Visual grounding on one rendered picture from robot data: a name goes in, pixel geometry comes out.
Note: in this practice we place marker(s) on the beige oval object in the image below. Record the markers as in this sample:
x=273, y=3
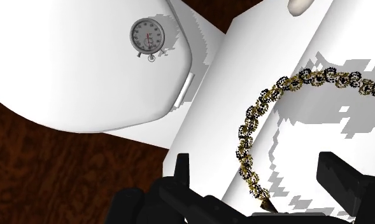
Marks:
x=299, y=6

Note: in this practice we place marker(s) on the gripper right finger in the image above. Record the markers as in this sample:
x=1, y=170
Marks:
x=345, y=180

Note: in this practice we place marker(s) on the silver stopwatch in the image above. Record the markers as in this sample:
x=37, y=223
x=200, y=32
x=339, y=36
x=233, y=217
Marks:
x=147, y=35

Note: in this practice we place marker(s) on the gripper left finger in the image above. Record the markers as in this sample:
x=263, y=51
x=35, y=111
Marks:
x=174, y=198

